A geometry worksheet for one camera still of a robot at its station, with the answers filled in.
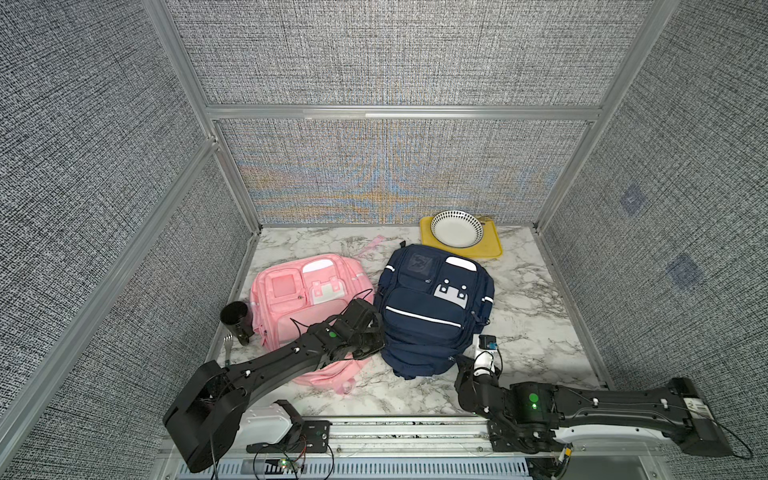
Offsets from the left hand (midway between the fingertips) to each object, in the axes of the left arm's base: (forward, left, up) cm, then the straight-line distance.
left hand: (396, 340), depth 81 cm
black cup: (+12, +48, -7) cm, 50 cm away
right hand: (-5, -14, +1) cm, 16 cm away
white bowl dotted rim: (+48, -28, -8) cm, 57 cm away
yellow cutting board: (+40, -38, -9) cm, 56 cm away
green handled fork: (+6, +50, -9) cm, 51 cm away
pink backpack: (+17, +31, -3) cm, 35 cm away
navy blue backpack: (+14, -13, -6) cm, 20 cm away
